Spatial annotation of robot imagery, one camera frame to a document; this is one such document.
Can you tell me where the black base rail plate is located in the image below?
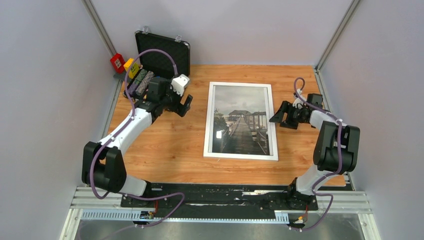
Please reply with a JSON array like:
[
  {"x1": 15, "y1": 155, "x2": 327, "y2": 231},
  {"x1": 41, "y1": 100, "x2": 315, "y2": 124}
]
[{"x1": 120, "y1": 182, "x2": 318, "y2": 220}]

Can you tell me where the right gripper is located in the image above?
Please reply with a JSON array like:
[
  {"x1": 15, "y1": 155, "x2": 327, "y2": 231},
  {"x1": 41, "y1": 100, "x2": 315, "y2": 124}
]
[{"x1": 269, "y1": 100, "x2": 307, "y2": 130}]

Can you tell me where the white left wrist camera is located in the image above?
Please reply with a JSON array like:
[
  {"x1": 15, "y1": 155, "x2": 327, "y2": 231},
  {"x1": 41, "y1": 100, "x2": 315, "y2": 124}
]
[{"x1": 171, "y1": 74, "x2": 191, "y2": 97}]

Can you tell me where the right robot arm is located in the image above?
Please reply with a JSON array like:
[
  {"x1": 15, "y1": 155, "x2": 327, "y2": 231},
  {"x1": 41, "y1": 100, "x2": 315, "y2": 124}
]
[{"x1": 269, "y1": 93, "x2": 360, "y2": 209}]

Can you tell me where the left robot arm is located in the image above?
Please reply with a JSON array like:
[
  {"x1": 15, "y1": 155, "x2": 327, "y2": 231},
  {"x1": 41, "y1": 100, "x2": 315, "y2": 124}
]
[{"x1": 81, "y1": 74, "x2": 193, "y2": 207}]

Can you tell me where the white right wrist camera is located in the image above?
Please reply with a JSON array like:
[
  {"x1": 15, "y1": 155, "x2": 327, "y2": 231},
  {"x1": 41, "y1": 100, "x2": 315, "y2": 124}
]
[{"x1": 292, "y1": 88, "x2": 306, "y2": 109}]

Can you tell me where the red toy house block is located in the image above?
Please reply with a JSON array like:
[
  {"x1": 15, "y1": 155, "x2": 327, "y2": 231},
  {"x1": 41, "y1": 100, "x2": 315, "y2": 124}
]
[{"x1": 109, "y1": 53, "x2": 126, "y2": 74}]

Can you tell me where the clear acrylic sheet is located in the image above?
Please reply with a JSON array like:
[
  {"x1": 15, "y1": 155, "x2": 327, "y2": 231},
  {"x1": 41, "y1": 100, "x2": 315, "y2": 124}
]
[{"x1": 210, "y1": 85, "x2": 271, "y2": 156}]

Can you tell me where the black and white photo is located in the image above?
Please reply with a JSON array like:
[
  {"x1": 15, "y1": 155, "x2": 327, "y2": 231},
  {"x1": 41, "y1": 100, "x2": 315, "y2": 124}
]
[{"x1": 210, "y1": 85, "x2": 271, "y2": 156}]

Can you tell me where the yellow toy house block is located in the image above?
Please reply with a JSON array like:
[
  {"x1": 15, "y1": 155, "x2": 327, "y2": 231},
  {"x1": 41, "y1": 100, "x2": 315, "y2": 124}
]
[{"x1": 123, "y1": 58, "x2": 140, "y2": 79}]

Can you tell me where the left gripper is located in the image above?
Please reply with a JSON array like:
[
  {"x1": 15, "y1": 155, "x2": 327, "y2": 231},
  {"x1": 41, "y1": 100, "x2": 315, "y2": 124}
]
[{"x1": 159, "y1": 79, "x2": 192, "y2": 117}]

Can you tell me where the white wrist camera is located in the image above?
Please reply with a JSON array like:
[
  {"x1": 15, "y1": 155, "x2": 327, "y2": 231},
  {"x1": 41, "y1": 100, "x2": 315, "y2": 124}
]
[
  {"x1": 171, "y1": 74, "x2": 191, "y2": 97},
  {"x1": 292, "y1": 88, "x2": 306, "y2": 109}
]

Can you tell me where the black poker chip case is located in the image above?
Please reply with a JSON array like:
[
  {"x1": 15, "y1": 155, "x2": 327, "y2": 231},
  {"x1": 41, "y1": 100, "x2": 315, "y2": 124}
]
[{"x1": 134, "y1": 30, "x2": 191, "y2": 79}]

